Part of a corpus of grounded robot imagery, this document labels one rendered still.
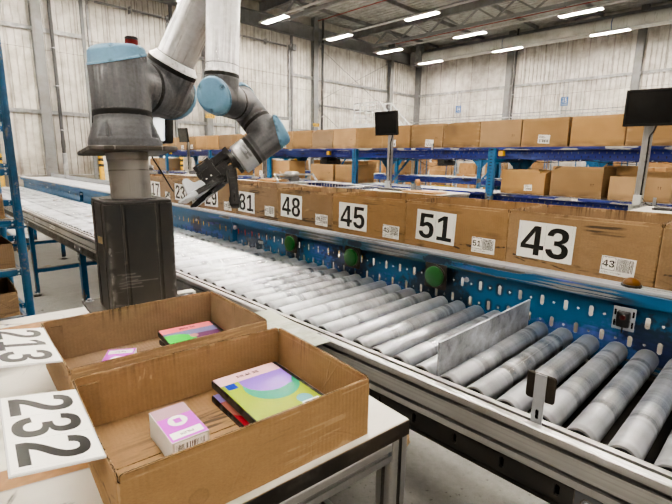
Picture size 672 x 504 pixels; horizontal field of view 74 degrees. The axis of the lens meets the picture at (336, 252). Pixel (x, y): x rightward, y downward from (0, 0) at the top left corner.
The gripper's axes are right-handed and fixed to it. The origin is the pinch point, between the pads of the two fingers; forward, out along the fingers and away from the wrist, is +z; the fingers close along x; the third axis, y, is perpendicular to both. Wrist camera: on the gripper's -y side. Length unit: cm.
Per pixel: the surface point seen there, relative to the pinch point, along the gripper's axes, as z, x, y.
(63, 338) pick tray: 33.2, 32.4, -13.5
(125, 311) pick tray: 22.2, 25.3, -16.0
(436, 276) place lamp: -50, -12, -64
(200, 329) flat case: 11.9, 23.0, -29.9
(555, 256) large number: -76, 12, -75
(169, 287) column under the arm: 17.8, -0.6, -15.6
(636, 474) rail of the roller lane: -39, 73, -84
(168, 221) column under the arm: 5.9, 2.4, -0.7
